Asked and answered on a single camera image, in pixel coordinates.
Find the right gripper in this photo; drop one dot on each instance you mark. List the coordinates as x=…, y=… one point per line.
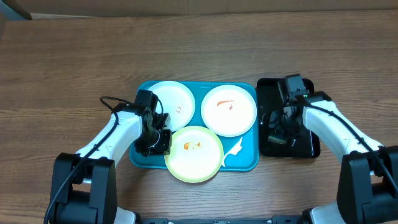
x=277, y=127

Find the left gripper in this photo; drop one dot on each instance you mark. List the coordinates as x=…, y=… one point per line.
x=164, y=147

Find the green yellow sponge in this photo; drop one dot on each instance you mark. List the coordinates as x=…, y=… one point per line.
x=277, y=138

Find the yellow-green plate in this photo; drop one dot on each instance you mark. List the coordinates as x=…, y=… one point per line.
x=196, y=154

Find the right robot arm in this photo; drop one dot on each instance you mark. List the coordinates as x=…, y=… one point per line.
x=367, y=188

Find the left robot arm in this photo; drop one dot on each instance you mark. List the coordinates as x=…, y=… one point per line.
x=84, y=183

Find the black rectangular tray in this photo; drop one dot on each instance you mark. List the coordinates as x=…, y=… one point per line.
x=268, y=100

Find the teal plastic tray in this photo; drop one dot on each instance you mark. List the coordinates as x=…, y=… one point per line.
x=245, y=160

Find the white plate upper left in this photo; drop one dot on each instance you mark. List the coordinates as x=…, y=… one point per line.
x=177, y=100

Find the white plate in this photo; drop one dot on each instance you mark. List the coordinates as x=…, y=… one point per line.
x=177, y=100
x=228, y=110

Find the white plate upper right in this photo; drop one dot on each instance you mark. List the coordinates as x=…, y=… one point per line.
x=228, y=110

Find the dark object top left corner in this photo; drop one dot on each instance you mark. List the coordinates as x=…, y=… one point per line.
x=13, y=11

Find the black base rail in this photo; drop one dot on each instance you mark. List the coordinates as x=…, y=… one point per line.
x=277, y=219

